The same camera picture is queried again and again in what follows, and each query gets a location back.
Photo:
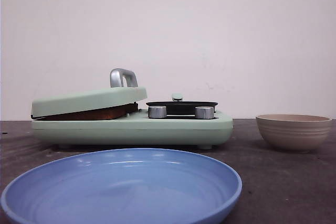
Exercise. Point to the mint green breakfast maker base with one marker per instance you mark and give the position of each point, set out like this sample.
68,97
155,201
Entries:
137,129

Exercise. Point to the black round frying pan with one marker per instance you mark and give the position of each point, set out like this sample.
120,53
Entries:
182,107

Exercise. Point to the white bread slice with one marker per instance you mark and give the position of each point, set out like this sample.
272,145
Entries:
99,114
130,108

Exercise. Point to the right silver control knob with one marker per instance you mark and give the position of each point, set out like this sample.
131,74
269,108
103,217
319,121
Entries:
204,112

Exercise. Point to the beige ribbed bowl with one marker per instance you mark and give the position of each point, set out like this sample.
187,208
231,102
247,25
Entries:
294,132

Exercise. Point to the left silver control knob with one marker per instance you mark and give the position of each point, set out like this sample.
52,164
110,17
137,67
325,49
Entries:
157,112

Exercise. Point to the mint green maker lid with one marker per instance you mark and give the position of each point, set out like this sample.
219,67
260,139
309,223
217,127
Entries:
123,90

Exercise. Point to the blue round plate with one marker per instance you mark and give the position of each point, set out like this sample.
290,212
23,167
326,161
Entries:
137,185

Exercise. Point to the silver control knob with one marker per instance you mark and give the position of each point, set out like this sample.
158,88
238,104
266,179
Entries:
204,112
157,112

